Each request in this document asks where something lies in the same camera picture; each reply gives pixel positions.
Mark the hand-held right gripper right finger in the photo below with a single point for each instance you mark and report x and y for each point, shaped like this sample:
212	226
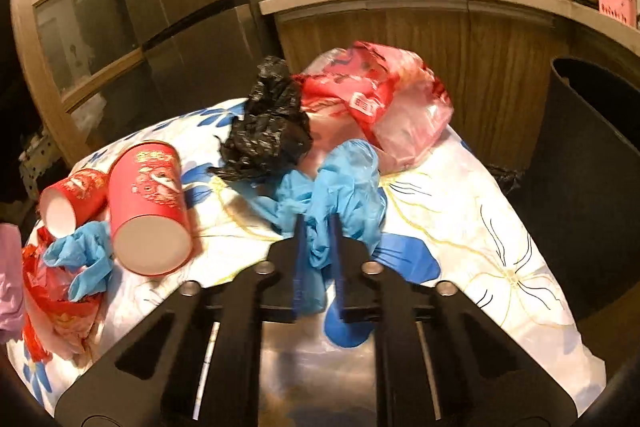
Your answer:
336	257

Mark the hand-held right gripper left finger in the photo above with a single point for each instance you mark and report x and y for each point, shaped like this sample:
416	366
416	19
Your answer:
300	257

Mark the blue rubber glove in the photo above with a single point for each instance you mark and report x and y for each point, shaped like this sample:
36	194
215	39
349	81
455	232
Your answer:
345	187
85	277

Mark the large red paper cup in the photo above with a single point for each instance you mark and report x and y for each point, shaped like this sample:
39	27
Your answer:
150	197

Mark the red plastic bag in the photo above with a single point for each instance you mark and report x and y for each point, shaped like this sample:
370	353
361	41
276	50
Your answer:
55	322

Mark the black trash bin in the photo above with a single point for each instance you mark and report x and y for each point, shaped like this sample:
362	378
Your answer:
575	157

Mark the floral tablecloth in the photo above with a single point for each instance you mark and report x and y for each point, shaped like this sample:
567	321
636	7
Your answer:
450	227

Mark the black plastic bag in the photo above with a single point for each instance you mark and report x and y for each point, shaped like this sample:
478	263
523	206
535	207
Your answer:
270	127

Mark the pink translucent plastic bag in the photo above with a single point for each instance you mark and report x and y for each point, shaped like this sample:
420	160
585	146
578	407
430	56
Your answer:
415	122

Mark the red printed packet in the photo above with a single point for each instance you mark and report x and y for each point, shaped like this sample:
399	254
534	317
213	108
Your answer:
345	82

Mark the black bag on floor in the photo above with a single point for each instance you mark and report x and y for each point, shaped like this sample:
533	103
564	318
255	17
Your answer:
506	179

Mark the small red paper cup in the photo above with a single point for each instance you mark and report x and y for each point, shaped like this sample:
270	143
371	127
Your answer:
80	189

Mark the wooden lower cabinet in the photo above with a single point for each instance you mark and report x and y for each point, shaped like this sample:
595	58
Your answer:
500	82

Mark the wooden glass door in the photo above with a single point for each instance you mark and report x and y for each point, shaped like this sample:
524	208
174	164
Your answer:
25	32

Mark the pink cutlery holder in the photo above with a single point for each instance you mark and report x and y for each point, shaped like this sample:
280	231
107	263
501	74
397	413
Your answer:
615	2

